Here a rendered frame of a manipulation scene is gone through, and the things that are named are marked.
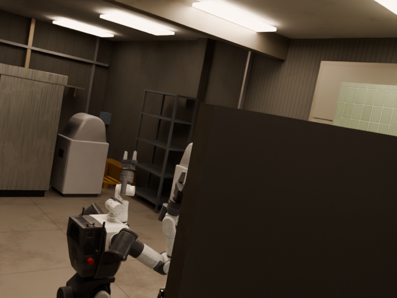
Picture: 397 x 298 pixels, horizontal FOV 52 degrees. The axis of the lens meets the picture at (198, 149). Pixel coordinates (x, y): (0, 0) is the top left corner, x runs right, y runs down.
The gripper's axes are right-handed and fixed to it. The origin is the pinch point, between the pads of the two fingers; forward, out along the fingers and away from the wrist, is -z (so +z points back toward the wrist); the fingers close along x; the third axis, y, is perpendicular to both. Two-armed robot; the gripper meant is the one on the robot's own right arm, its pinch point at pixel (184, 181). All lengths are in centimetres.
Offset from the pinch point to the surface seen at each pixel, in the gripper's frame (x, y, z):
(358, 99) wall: 152, 191, -47
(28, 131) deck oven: 492, -126, 199
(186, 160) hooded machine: 419, 131, 162
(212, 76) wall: 553, 169, 37
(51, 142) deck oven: 504, -88, 215
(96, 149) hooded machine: 536, -9, 225
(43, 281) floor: 173, -54, 227
